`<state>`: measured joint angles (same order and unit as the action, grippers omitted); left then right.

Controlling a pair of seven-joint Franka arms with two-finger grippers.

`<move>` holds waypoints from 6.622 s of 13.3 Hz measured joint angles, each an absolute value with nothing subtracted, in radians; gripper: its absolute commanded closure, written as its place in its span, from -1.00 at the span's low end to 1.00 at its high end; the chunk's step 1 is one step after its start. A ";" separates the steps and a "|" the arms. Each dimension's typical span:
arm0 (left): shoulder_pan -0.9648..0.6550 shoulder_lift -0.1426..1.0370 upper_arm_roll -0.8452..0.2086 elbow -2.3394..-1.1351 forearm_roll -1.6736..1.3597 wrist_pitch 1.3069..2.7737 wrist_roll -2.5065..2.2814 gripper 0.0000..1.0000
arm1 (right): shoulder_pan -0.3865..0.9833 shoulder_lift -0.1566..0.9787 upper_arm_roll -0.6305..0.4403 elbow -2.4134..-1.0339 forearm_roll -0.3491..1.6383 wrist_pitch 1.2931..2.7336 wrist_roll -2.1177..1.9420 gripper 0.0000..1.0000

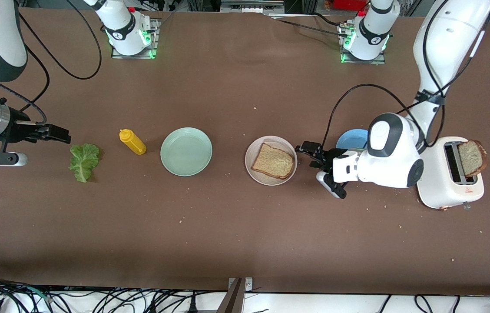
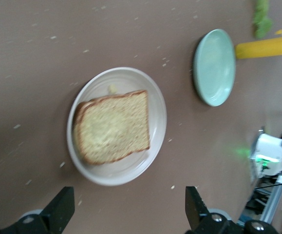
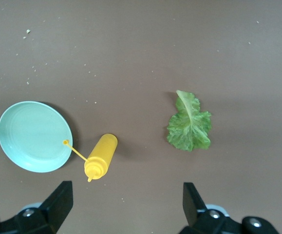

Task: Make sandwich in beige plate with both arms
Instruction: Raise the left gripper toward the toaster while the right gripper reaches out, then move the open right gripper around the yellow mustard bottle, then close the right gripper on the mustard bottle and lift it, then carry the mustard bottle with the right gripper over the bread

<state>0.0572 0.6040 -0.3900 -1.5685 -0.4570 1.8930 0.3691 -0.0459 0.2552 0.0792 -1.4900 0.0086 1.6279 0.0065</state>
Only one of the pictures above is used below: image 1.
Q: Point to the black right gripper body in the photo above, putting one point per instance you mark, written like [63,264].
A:
[21,129]

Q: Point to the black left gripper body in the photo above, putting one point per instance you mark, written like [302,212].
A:
[331,156]

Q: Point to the green lettuce leaf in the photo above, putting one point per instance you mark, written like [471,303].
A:
[83,161]

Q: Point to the brown bread slice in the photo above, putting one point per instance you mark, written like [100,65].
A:
[471,157]
[273,161]

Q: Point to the yellow mustard squeeze bottle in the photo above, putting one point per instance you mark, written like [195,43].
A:
[134,144]

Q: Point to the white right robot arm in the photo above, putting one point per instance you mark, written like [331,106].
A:
[121,26]

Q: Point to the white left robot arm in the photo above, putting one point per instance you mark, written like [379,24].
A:
[392,152]

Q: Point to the beige plate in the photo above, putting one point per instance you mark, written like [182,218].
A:
[282,141]

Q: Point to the blue plate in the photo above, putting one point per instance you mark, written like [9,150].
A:
[351,139]

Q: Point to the light green plate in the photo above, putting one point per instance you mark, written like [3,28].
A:
[186,152]

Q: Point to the white toaster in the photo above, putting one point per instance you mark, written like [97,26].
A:
[445,191]

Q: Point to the red box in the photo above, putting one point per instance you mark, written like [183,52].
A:
[349,4]

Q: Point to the grey metal rack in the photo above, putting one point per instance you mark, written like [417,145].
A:
[251,6]

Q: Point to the dark metal bar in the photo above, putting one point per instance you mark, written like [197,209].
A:
[232,300]

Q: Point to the black power plug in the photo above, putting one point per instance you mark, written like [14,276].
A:
[193,305]

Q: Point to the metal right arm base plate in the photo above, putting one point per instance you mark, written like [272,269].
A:
[119,55]

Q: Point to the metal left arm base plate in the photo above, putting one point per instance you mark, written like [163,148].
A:
[358,61]

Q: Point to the silver table edge bracket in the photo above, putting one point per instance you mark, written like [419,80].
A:
[248,284]

